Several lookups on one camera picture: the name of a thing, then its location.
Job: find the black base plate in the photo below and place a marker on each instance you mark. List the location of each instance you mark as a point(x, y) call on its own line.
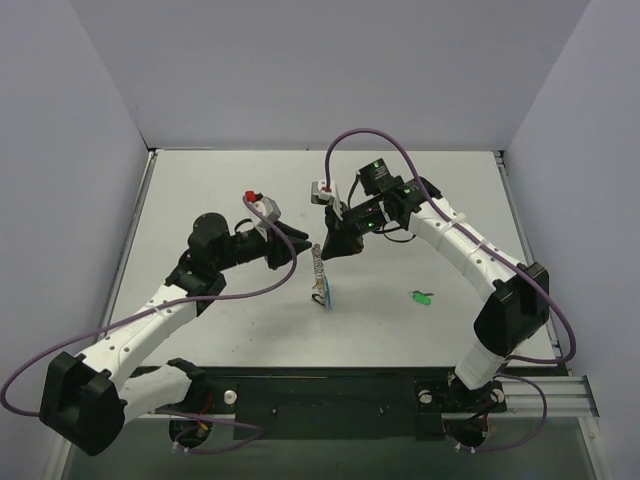
point(342, 403)

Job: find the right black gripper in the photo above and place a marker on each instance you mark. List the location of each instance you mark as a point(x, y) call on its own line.
point(347, 227)

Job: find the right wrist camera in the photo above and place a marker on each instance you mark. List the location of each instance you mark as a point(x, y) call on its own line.
point(326, 195)

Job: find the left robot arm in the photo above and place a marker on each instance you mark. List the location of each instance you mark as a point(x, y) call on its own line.
point(186, 293)

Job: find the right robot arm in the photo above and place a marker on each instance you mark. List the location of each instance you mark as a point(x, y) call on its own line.
point(514, 309)

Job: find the aluminium frame rail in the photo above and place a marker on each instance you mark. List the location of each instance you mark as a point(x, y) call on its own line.
point(550, 395)

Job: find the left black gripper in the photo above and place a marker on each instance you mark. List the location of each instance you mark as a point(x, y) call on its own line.
point(275, 248)

